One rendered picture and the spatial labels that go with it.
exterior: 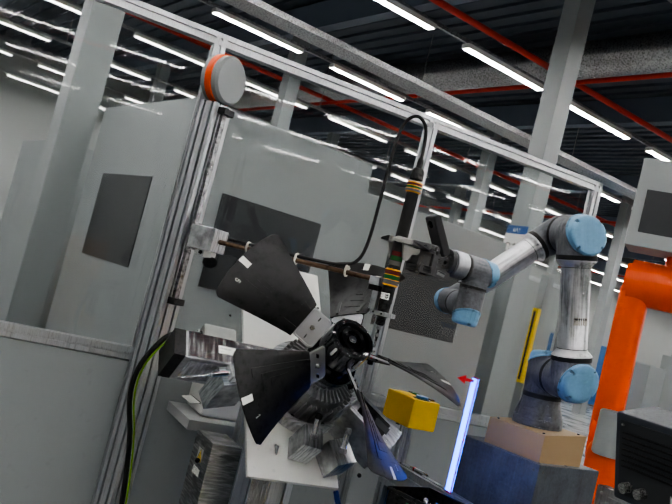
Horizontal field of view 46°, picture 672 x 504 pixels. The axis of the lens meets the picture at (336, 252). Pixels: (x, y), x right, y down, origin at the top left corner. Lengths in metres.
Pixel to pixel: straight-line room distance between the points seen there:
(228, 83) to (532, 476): 1.46
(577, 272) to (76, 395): 1.55
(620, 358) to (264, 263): 4.17
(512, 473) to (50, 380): 1.40
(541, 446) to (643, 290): 3.56
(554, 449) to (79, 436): 1.44
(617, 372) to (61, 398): 4.20
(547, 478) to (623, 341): 3.57
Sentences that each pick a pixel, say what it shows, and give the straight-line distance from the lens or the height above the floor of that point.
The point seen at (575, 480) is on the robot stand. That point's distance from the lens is 2.53.
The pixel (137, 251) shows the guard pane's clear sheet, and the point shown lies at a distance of 2.60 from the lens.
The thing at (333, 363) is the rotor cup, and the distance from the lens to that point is 2.02.
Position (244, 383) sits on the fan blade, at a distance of 1.83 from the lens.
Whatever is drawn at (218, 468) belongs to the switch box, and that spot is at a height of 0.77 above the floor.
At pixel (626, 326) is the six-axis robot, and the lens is 5.91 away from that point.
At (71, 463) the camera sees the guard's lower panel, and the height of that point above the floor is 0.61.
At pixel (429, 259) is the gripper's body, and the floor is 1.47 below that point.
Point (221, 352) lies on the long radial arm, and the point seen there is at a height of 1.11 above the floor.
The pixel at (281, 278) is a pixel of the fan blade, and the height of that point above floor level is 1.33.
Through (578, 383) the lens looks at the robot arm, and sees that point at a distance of 2.37.
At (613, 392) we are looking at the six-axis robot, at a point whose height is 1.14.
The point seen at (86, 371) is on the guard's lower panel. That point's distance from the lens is 2.61.
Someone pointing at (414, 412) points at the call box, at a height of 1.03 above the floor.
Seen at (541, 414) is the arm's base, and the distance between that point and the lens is 2.50.
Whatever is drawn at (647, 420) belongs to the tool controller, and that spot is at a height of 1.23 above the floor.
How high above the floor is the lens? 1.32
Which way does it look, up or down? 3 degrees up
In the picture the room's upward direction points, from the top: 14 degrees clockwise
